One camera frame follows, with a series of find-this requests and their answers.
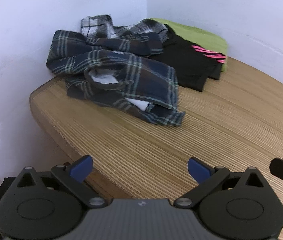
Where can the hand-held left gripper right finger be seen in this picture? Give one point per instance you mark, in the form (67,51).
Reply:
(198,168)

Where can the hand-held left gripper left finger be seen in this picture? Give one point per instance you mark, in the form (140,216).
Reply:
(81,168)

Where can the navy brown plaid shirt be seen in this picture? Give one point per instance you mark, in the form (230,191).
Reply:
(111,62)

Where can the black garment with pink stripes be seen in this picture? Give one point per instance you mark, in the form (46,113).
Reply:
(189,62)

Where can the green garment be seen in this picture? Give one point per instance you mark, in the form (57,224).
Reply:
(206,35)

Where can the black white plaid shirt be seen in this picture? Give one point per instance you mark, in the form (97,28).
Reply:
(99,26)

